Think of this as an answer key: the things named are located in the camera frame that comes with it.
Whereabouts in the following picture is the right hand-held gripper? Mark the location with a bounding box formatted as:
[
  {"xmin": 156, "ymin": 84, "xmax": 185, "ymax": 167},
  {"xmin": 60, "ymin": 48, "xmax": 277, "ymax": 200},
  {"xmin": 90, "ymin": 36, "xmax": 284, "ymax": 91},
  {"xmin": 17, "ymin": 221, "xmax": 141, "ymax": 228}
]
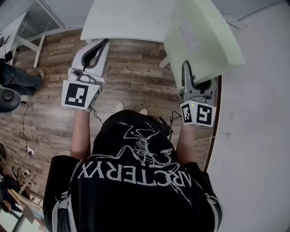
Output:
[{"xmin": 180, "ymin": 60, "xmax": 217, "ymax": 129}]

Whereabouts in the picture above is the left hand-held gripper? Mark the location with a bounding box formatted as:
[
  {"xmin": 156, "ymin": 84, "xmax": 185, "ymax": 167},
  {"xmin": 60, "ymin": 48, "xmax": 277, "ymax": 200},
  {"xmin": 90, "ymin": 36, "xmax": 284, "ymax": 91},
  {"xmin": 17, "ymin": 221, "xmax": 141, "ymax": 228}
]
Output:
[{"xmin": 61, "ymin": 38, "xmax": 111, "ymax": 112}]

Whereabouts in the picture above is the person's left forearm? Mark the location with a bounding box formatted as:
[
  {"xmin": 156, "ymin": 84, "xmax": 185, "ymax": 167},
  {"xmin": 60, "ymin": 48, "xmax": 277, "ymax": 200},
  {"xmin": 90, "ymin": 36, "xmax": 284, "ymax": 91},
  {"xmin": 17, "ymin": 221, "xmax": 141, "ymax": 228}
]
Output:
[{"xmin": 70, "ymin": 110, "xmax": 95, "ymax": 159}]

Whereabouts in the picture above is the person's right forearm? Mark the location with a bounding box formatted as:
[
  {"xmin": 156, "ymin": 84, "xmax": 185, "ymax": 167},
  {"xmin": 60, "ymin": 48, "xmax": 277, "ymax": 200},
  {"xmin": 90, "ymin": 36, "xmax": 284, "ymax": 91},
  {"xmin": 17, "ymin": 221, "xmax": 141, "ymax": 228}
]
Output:
[{"xmin": 175, "ymin": 124, "xmax": 196, "ymax": 165}]

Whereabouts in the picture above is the white table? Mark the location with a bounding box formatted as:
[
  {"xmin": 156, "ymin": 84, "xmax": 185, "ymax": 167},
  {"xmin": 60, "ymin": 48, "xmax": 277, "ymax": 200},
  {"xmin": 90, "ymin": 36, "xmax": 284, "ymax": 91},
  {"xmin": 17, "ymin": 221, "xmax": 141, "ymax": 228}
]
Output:
[{"xmin": 80, "ymin": 0, "xmax": 175, "ymax": 68}]

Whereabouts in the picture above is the glass partition panel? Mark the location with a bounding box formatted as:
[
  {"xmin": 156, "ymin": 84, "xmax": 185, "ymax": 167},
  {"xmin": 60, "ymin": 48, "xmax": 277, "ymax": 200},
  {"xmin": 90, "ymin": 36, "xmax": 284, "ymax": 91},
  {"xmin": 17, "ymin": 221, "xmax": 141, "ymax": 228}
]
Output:
[{"xmin": 17, "ymin": 0, "xmax": 67, "ymax": 43}]

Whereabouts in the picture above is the white side desk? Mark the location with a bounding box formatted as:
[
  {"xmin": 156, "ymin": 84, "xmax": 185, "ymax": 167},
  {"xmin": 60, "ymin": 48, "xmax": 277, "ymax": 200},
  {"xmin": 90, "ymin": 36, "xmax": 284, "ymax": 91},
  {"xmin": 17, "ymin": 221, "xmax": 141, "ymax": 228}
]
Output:
[{"xmin": 0, "ymin": 12, "xmax": 47, "ymax": 68}]

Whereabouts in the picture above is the grey office chair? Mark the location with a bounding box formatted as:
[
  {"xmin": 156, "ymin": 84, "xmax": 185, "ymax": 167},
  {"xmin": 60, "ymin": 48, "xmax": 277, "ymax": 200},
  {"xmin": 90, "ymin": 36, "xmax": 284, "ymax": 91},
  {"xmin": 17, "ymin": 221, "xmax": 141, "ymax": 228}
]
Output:
[{"xmin": 0, "ymin": 87, "xmax": 21, "ymax": 114}]

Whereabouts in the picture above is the white power strip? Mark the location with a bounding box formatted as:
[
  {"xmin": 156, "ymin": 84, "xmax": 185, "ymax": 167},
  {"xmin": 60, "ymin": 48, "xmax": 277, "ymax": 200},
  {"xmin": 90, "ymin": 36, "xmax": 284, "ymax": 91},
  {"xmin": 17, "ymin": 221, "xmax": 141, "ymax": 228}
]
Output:
[{"xmin": 26, "ymin": 145, "xmax": 38, "ymax": 158}]

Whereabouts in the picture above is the person's black printed t-shirt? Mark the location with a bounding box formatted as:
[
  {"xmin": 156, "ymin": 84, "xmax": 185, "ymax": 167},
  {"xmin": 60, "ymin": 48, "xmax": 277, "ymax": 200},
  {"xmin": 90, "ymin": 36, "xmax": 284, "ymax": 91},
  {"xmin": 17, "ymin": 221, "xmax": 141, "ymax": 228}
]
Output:
[{"xmin": 42, "ymin": 110, "xmax": 224, "ymax": 232}]

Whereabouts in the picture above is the pile of wooden parts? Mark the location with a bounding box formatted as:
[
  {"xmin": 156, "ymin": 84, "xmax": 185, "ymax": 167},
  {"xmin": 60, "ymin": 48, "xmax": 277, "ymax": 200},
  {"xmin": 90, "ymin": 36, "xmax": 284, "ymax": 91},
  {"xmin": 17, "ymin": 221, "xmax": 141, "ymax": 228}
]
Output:
[{"xmin": 0, "ymin": 166, "xmax": 44, "ymax": 225}]

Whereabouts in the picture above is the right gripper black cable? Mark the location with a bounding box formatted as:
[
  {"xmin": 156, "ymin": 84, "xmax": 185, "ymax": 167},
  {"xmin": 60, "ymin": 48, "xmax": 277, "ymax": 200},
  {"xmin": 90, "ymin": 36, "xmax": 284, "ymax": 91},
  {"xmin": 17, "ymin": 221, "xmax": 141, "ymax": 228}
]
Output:
[{"xmin": 158, "ymin": 111, "xmax": 184, "ymax": 141}]

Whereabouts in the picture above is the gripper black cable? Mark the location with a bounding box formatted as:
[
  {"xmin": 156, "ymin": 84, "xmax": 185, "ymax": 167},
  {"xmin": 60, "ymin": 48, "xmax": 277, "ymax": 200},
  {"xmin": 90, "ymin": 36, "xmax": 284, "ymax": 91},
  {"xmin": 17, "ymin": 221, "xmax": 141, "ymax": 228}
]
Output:
[
  {"xmin": 90, "ymin": 108, "xmax": 104, "ymax": 124},
  {"xmin": 158, "ymin": 111, "xmax": 184, "ymax": 141}
]

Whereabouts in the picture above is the white wall cable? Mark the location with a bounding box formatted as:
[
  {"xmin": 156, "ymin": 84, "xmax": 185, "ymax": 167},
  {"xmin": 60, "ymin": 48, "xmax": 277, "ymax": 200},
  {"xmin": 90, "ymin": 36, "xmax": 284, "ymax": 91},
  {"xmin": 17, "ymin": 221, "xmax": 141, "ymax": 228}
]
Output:
[{"xmin": 193, "ymin": 131, "xmax": 233, "ymax": 144}]

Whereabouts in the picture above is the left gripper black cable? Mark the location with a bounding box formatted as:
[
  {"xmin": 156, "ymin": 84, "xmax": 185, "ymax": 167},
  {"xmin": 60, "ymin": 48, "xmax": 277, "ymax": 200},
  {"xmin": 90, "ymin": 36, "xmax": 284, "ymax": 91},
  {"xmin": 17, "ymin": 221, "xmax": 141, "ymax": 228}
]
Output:
[{"xmin": 90, "ymin": 108, "xmax": 104, "ymax": 124}]

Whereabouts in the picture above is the black floor cable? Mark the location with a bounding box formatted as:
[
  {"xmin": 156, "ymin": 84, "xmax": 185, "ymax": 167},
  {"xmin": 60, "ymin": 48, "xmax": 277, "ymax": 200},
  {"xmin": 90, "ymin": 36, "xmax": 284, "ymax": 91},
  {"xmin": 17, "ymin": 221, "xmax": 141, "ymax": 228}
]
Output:
[{"xmin": 19, "ymin": 101, "xmax": 31, "ymax": 157}]

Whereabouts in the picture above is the white floor cable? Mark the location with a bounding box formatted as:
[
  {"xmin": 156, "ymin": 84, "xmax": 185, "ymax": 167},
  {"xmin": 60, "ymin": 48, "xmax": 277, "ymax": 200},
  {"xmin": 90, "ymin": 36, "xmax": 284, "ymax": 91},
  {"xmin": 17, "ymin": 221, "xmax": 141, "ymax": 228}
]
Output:
[{"xmin": 29, "ymin": 126, "xmax": 71, "ymax": 162}]

